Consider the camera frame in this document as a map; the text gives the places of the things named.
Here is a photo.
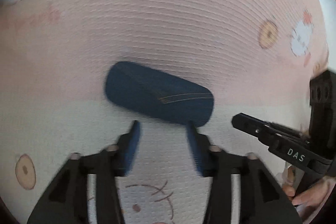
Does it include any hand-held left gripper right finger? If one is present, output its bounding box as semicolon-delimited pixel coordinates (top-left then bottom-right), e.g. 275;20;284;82
186;121;302;224

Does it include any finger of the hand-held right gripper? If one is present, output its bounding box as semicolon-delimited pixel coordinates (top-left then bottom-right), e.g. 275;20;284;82
231;113;313;147
309;70;336;135

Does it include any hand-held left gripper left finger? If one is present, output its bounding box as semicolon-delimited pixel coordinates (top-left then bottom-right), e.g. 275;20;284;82
27;120;141;224

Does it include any dark blue glasses case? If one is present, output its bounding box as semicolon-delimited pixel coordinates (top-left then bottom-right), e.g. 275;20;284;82
105;61;214;127

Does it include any person's right hand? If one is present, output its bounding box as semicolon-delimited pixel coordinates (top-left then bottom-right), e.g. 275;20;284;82
283;165;336;209

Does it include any pink cat printed bed sheet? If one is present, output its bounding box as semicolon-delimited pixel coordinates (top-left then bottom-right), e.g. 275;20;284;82
0;0;331;224

